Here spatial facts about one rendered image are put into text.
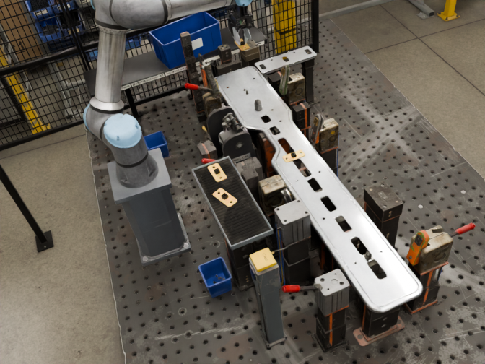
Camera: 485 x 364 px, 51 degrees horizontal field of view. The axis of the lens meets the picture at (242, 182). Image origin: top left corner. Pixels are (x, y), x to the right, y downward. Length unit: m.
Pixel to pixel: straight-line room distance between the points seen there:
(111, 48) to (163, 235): 0.73
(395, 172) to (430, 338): 0.78
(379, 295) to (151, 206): 0.85
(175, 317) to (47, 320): 1.21
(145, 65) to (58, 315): 1.42
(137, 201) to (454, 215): 1.26
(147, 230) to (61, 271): 1.28
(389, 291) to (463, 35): 3.34
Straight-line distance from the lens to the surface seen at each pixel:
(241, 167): 1.87
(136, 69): 2.58
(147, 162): 1.83
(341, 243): 1.72
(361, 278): 1.64
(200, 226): 2.20
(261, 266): 1.48
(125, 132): 1.73
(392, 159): 2.42
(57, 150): 3.99
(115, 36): 1.75
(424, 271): 1.74
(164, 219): 1.97
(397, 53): 4.42
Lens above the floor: 2.37
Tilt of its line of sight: 46 degrees down
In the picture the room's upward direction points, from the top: 9 degrees counter-clockwise
